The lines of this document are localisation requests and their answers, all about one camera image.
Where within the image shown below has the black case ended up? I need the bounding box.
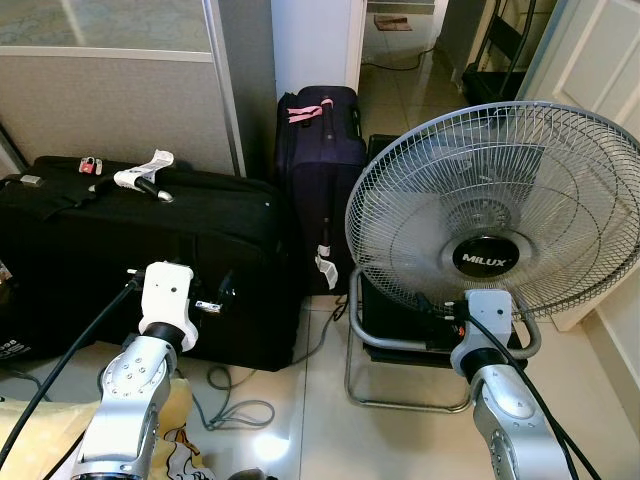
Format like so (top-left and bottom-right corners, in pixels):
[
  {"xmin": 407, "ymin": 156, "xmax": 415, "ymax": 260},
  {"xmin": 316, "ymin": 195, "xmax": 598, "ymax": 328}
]
[{"xmin": 360, "ymin": 133, "xmax": 476, "ymax": 353}]

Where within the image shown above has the grey Milux floor fan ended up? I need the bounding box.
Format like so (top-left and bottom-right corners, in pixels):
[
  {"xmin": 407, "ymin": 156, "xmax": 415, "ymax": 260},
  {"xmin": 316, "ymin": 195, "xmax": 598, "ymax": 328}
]
[{"xmin": 345, "ymin": 100, "xmax": 640, "ymax": 413}]

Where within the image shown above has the white hanging luggage tag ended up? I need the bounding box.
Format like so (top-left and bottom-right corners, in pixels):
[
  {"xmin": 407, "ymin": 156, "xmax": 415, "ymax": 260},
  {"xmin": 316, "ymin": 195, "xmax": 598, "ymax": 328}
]
[{"xmin": 315, "ymin": 243, "xmax": 341, "ymax": 291}]

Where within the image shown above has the yellow cartoon print blanket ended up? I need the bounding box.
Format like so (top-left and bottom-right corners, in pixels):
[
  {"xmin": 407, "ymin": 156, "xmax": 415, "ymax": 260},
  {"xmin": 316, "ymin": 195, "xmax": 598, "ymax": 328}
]
[{"xmin": 0, "ymin": 378, "xmax": 216, "ymax": 480}]

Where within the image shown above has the purple upright suitcase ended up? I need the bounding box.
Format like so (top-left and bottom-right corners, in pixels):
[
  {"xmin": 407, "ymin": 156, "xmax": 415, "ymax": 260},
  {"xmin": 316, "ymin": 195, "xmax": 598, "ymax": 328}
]
[{"xmin": 275, "ymin": 85, "xmax": 369, "ymax": 296}]

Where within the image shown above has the large black suitcase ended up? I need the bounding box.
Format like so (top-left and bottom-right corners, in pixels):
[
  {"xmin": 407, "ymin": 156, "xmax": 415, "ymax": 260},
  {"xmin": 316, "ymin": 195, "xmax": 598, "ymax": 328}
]
[{"xmin": 0, "ymin": 155, "xmax": 306, "ymax": 373}]

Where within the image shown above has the white paper luggage strip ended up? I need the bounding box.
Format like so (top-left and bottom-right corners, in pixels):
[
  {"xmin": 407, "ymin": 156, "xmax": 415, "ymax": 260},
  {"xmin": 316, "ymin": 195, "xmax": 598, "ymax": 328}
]
[{"xmin": 113, "ymin": 149, "xmax": 176, "ymax": 193}]

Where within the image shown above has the pink ribbon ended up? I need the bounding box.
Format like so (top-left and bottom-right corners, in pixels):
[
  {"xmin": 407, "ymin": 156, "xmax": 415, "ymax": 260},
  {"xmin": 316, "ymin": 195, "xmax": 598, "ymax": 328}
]
[{"xmin": 287, "ymin": 100, "xmax": 323, "ymax": 126}]

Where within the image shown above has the grey partition with glass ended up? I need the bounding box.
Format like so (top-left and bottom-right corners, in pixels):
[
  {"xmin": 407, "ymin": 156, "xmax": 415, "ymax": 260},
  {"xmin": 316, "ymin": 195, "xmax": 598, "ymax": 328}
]
[{"xmin": 0, "ymin": 0, "xmax": 246, "ymax": 179}]

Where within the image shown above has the black hand trolley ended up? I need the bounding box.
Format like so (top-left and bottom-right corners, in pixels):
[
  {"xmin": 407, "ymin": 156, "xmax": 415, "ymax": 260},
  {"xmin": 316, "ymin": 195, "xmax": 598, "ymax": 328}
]
[{"xmin": 462, "ymin": 0, "xmax": 546, "ymax": 104}]

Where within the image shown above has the white panel door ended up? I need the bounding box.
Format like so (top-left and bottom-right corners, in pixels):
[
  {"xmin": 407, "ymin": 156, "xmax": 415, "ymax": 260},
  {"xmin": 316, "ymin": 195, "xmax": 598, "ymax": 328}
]
[{"xmin": 520, "ymin": 0, "xmax": 640, "ymax": 331}]

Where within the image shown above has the brown floor mat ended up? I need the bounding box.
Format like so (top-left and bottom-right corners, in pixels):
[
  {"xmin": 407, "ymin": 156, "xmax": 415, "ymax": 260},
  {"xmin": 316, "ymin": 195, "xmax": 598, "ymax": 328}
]
[{"xmin": 373, "ymin": 14, "xmax": 413, "ymax": 33}]

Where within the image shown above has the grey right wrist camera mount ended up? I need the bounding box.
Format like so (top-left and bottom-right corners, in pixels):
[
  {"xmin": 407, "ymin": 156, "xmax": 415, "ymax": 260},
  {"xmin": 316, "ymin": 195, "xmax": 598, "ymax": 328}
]
[{"xmin": 465, "ymin": 289, "xmax": 516, "ymax": 353}]

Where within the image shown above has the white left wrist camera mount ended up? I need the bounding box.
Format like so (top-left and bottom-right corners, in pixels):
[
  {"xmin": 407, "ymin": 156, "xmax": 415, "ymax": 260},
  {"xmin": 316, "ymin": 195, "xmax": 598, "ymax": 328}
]
[{"xmin": 138, "ymin": 262, "xmax": 197, "ymax": 343}]

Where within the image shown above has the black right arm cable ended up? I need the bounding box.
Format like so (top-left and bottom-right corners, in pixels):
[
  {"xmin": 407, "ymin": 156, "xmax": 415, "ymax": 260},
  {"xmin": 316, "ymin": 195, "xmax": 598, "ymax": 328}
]
[{"xmin": 468, "ymin": 315, "xmax": 586, "ymax": 480}]

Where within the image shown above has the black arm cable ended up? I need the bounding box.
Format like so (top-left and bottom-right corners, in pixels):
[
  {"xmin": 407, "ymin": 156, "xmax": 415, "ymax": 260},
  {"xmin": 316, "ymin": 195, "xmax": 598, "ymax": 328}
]
[
  {"xmin": 0, "ymin": 272, "xmax": 146, "ymax": 456},
  {"xmin": 468, "ymin": 315, "xmax": 586, "ymax": 480}
]

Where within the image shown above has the grey floor cable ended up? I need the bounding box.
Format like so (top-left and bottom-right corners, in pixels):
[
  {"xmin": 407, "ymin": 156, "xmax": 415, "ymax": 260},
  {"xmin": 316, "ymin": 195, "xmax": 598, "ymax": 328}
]
[{"xmin": 183, "ymin": 300, "xmax": 349, "ymax": 431}]

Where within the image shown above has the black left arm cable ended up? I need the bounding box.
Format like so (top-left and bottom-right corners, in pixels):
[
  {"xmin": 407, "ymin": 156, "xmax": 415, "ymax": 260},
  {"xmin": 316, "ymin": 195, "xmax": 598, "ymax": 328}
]
[{"xmin": 0, "ymin": 272, "xmax": 146, "ymax": 456}]

